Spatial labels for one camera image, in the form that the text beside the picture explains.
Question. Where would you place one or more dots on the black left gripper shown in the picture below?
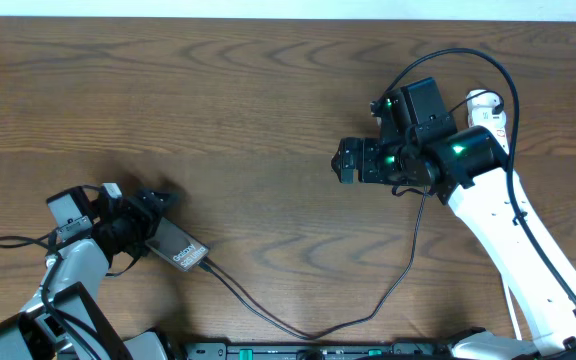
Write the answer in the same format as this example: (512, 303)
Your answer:
(142, 224)

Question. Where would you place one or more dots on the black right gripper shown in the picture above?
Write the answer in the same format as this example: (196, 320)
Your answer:
(367, 148)

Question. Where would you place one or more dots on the smartphone with brown screen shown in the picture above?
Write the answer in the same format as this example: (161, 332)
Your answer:
(176, 246)

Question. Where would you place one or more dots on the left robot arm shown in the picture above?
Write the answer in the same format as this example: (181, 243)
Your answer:
(62, 319)

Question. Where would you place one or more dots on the white power strip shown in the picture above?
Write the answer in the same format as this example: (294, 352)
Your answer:
(494, 123)

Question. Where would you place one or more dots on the white usb wall charger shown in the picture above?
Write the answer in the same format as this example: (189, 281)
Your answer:
(485, 98)

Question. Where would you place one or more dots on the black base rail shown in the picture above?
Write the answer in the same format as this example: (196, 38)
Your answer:
(313, 351)

